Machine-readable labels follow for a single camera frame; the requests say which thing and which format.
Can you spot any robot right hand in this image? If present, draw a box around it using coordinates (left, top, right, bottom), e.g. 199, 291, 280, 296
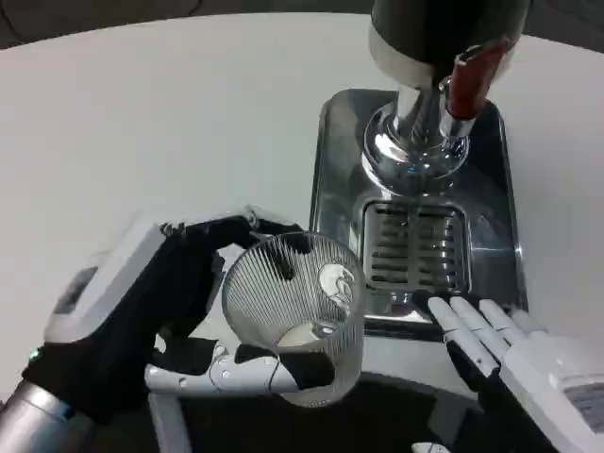
412, 291, 604, 453

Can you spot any white frame strut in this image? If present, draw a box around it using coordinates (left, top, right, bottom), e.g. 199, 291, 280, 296
149, 392, 184, 453

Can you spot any clear ribbed glass cup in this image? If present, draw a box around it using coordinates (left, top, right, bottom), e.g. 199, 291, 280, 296
220, 230, 367, 409

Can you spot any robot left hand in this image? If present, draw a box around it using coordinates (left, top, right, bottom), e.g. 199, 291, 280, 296
22, 206, 337, 426

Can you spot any steel drink dispenser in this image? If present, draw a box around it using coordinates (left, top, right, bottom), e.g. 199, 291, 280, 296
361, 0, 523, 191

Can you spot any steel drip tray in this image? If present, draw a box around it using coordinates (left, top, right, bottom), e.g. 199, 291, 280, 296
309, 88, 529, 342

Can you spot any red tap lever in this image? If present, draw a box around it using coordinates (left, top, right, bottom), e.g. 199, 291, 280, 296
445, 40, 516, 120

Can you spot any slotted steel tray grid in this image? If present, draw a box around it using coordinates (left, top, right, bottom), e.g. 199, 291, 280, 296
361, 200, 473, 290

